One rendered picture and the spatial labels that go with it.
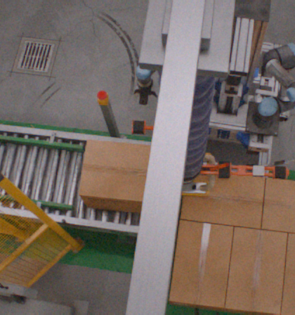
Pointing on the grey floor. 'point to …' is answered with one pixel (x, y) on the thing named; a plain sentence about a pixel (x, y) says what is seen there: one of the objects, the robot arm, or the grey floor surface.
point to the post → (109, 117)
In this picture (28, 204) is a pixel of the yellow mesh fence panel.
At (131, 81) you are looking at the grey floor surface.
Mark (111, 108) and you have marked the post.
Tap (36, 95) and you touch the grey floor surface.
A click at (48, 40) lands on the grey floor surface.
